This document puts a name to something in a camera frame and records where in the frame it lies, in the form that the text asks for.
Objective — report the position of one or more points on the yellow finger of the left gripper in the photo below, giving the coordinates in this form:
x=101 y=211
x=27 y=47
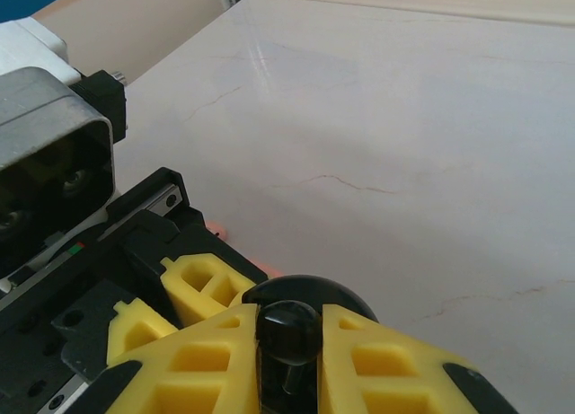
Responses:
x=179 y=279
x=135 y=328

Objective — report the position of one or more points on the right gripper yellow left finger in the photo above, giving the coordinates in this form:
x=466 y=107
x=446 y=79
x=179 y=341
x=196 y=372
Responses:
x=161 y=387

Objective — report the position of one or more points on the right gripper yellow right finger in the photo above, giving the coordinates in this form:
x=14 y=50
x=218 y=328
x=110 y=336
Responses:
x=404 y=378

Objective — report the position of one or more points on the earbud charging case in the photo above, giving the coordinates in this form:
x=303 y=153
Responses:
x=314 y=288

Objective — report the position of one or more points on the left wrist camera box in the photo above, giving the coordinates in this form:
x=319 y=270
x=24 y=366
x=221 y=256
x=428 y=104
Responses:
x=45 y=108

